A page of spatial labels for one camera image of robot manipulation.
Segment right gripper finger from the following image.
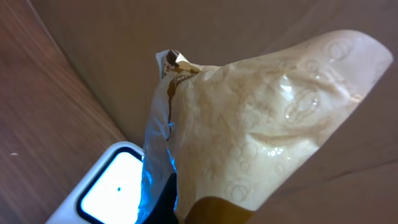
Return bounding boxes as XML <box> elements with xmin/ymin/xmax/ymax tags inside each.
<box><xmin>142</xmin><ymin>173</ymin><xmax>178</xmax><ymax>224</ymax></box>

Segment snack packet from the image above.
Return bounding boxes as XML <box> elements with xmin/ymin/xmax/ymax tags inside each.
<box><xmin>137</xmin><ymin>30</ymin><xmax>394</xmax><ymax>223</ymax></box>

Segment white barcode scanner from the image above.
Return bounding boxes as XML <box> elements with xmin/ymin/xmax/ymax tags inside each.
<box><xmin>46</xmin><ymin>141</ymin><xmax>144</xmax><ymax>224</ymax></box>

